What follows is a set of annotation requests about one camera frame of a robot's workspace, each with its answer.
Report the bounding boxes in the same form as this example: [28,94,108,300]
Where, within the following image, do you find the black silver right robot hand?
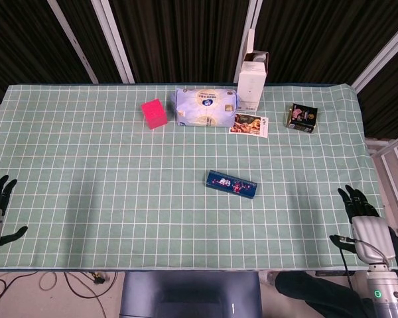
[329,184,397,266]

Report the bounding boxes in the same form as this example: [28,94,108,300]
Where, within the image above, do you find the blue patterned box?
[205,170,258,199]

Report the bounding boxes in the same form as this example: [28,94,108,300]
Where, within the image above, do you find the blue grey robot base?
[119,270,263,318]

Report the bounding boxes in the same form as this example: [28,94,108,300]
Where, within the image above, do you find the aluminium side rack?
[364,130,398,233]

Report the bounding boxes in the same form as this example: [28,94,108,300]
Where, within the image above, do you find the green checkered tablecloth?
[0,83,398,271]

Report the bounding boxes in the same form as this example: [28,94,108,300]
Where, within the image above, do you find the black printed tin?
[285,103,318,134]

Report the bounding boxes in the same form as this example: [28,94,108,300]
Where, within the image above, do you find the small snack card packet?
[229,113,269,138]

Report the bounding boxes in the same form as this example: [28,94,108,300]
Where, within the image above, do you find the tall white carton box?
[237,28,270,112]

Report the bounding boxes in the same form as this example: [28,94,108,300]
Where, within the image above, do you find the pink cube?
[140,98,169,130]

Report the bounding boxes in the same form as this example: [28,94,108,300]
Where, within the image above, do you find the light blue tissue pack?
[169,87,241,128]

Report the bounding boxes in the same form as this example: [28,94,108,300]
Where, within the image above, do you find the black pleated curtain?
[0,0,398,140]

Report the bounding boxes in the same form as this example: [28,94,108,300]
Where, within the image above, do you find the black floor cable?
[63,271,120,299]

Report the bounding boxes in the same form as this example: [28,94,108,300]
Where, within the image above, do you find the white aluminium frame post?
[233,0,263,83]
[90,0,135,83]
[351,25,398,93]
[47,0,99,83]

